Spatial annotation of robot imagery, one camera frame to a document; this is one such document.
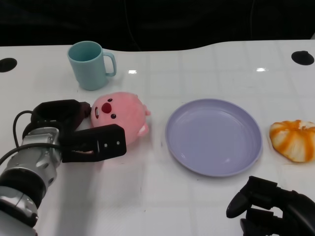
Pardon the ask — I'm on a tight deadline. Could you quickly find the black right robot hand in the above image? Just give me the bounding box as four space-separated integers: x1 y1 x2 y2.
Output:
226 176 315 236

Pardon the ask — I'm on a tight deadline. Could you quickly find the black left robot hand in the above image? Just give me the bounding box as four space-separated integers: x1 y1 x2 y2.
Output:
31 99 127 163

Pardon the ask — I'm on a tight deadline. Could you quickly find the pink plush beaver doll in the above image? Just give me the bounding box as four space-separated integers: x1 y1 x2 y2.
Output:
90 91 151 137

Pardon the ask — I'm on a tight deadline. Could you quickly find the lavender plastic plate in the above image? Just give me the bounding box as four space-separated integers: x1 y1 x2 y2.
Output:
165 98 263 177

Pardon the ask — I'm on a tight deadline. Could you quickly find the teal plastic mug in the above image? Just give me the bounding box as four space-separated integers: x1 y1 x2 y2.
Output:
67 41 117 91

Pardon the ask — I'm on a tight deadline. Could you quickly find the orange and white striped bun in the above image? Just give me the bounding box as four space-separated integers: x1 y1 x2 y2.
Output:
269 119 315 163

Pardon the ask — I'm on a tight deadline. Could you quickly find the black round table grommet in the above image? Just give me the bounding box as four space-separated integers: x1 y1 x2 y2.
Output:
291 51 315 66
0 58 18 73

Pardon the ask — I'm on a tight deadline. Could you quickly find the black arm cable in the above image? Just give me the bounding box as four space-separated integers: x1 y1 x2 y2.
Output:
0 110 62 166

